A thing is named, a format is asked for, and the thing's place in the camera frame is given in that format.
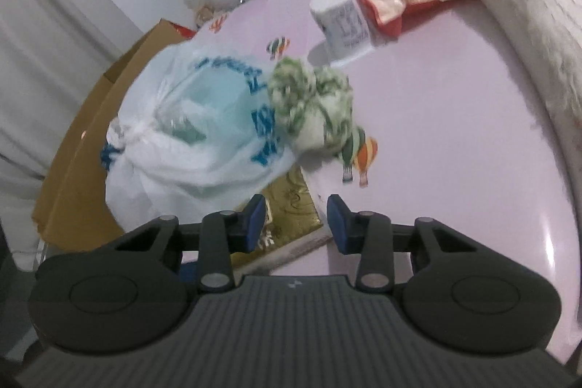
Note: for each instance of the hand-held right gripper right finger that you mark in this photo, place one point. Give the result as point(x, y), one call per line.
point(338, 225)

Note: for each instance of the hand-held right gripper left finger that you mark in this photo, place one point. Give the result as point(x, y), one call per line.
point(252, 225)

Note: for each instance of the gold box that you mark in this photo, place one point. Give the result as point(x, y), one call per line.
point(291, 206)

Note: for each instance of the brown cardboard box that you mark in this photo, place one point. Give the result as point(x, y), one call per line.
point(77, 170)

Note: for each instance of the white plastic bag blue print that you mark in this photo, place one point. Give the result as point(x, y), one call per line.
point(182, 156)

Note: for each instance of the patterned rolled cloth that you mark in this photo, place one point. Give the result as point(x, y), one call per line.
point(313, 110)

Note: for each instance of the white paper cup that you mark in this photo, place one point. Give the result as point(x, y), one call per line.
point(341, 22)

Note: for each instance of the red printed bag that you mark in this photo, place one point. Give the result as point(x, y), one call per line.
point(185, 31)

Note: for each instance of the white curtain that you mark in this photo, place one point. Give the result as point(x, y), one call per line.
point(45, 51)

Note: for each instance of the white rolled quilt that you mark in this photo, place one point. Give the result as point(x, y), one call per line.
point(523, 10)

